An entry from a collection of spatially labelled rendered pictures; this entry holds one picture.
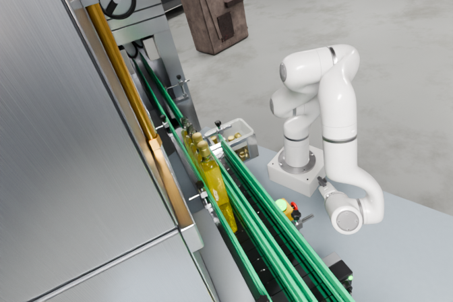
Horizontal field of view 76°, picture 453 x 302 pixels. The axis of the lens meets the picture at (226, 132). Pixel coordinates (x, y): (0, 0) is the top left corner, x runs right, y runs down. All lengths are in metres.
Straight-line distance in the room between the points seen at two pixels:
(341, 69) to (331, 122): 0.14
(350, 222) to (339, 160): 0.19
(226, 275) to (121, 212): 0.63
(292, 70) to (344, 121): 0.21
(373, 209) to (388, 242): 0.46
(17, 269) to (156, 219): 0.16
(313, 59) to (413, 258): 0.87
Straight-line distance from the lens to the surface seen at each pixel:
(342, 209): 0.91
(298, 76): 0.87
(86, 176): 0.36
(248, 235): 1.04
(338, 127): 0.79
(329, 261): 1.03
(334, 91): 0.77
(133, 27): 1.96
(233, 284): 0.96
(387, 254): 1.37
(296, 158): 1.44
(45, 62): 0.30
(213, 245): 1.04
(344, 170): 0.85
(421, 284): 1.34
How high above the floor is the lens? 1.91
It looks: 36 degrees down
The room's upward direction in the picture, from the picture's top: 14 degrees counter-clockwise
